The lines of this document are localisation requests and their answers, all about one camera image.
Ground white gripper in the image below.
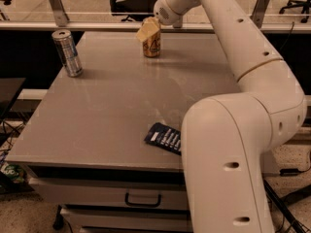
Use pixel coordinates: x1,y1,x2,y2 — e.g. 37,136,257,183
136,0,200,43

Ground orange soda can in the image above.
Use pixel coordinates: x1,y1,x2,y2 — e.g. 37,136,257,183
143,30,160,57

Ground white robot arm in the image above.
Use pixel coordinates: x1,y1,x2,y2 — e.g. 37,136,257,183
154,0,307,233

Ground silver blue energy drink can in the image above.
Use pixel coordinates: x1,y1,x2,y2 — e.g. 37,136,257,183
52,29,83,78

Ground dark blue rxbar wrapper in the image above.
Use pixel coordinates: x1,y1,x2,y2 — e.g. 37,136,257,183
144,122,181,155

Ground black office chair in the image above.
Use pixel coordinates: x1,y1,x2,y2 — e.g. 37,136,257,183
110,0,157,21

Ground grey drawer cabinet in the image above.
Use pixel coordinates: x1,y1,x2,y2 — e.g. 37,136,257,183
7,32,238,233

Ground black chair base right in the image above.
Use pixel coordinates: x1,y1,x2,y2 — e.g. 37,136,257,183
279,0,311,23

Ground green snack bag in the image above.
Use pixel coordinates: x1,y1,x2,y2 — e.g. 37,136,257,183
1,163,25,183

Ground metal railing bracket middle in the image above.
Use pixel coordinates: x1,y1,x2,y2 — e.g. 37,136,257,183
173,18,183,29

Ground metal railing bracket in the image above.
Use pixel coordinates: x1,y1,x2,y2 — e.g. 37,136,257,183
251,0,270,28
49,0,69,27
173,18,183,29

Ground metal railing bracket left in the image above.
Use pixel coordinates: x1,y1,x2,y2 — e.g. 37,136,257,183
49,0,69,27

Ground metal railing bracket right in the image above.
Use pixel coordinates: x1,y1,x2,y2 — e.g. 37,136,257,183
251,0,270,28

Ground black drawer handle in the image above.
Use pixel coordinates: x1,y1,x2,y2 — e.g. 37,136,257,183
124,192,162,208

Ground black floor cable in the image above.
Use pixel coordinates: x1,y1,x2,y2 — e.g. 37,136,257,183
263,152,311,233

